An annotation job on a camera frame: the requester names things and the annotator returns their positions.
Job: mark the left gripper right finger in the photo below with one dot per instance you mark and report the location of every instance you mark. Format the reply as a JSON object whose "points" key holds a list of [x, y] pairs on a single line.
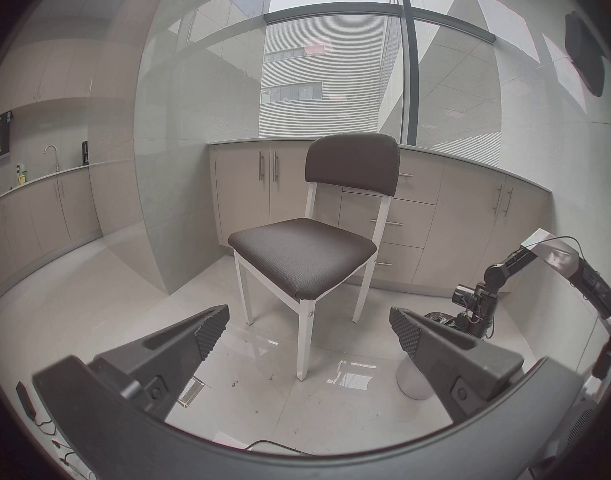
{"points": [[455, 363]]}

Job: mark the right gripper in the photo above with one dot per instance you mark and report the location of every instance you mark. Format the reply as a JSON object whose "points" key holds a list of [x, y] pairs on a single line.
{"points": [[478, 323]]}

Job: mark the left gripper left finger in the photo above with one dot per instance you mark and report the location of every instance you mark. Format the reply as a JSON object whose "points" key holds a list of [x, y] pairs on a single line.
{"points": [[160, 353]]}

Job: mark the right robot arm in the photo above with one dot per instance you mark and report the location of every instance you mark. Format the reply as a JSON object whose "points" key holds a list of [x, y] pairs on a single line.
{"points": [[585, 278]]}

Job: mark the clear printed wrapper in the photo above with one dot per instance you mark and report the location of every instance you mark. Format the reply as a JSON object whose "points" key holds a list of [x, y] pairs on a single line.
{"points": [[190, 393]]}

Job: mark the beige low cabinet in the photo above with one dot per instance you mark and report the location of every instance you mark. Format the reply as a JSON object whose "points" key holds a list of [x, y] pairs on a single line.
{"points": [[435, 218]]}

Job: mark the black power adapter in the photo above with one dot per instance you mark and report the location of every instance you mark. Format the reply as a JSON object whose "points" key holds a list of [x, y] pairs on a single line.
{"points": [[25, 399]]}

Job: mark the white chair with dark seat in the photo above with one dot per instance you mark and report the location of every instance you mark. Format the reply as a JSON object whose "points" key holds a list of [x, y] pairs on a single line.
{"points": [[300, 258]]}

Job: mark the beige counter cabinet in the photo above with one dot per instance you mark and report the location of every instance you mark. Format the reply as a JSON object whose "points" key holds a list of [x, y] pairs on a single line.
{"points": [[45, 218]]}

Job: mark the silver faucet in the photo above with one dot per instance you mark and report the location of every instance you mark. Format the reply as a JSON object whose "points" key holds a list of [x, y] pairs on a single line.
{"points": [[53, 155]]}

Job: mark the yellow bottle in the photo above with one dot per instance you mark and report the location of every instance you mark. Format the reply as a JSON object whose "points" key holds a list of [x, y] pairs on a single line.
{"points": [[21, 175]]}

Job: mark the window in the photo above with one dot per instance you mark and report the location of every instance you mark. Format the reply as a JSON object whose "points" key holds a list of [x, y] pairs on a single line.
{"points": [[325, 58]]}

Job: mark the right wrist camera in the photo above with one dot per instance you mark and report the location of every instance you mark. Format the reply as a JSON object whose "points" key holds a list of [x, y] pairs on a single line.
{"points": [[473, 295]]}

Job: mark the beige wall cabinet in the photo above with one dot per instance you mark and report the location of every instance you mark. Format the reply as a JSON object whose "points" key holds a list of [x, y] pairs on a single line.
{"points": [[50, 73]]}

